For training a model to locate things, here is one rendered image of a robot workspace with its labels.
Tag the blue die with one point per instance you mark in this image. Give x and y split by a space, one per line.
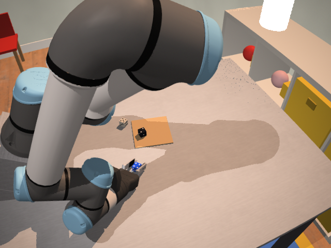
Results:
135 166

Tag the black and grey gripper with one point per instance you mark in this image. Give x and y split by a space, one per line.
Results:
123 182

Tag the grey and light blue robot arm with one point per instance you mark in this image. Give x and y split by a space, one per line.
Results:
159 42

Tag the orange flat mat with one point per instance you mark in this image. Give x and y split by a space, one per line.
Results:
157 130

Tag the white die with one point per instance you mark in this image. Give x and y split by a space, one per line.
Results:
123 122

